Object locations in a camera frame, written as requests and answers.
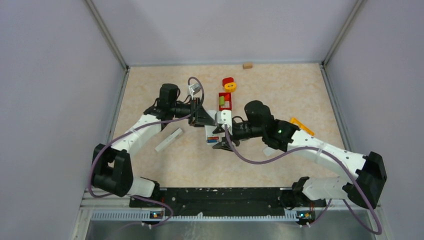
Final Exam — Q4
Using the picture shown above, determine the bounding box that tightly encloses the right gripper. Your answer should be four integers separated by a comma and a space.
212, 121, 265, 152

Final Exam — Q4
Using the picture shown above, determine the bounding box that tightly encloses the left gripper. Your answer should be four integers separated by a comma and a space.
170, 97, 216, 127

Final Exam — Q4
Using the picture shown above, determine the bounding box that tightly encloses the white battery cover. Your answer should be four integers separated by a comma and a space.
262, 147, 276, 157

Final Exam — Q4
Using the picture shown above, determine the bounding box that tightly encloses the white remote control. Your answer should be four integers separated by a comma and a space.
204, 110, 224, 146

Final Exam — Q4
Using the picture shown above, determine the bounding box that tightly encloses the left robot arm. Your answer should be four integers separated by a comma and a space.
88, 83, 215, 207

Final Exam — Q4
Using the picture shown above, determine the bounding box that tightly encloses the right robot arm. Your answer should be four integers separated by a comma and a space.
214, 100, 387, 209

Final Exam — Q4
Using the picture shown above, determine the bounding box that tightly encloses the green toy cylinder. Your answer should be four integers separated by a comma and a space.
218, 95, 225, 107

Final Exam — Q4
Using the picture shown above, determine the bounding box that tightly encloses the white rectangular stick device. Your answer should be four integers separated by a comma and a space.
155, 128, 184, 153

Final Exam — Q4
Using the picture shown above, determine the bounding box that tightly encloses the red toy brick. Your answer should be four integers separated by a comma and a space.
218, 92, 232, 111

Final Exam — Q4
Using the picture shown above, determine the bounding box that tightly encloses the red toy block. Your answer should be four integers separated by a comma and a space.
222, 77, 234, 87

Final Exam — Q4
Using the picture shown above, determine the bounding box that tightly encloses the small wooden block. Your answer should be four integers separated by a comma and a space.
242, 62, 253, 70

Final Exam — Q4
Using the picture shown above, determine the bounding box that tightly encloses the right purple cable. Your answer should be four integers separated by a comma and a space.
223, 124, 383, 236

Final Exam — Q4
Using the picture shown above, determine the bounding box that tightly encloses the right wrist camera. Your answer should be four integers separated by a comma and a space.
214, 110, 233, 132

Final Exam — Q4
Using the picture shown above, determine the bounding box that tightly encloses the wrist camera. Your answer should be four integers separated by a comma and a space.
214, 110, 233, 132
187, 83, 202, 98

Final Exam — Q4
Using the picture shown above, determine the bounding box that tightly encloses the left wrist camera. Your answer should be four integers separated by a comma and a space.
187, 83, 202, 98

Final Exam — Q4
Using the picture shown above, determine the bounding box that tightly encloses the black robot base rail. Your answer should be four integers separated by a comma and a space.
129, 187, 327, 217

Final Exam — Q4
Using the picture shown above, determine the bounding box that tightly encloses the yellow triangular toy frame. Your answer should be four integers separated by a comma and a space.
290, 117, 315, 137

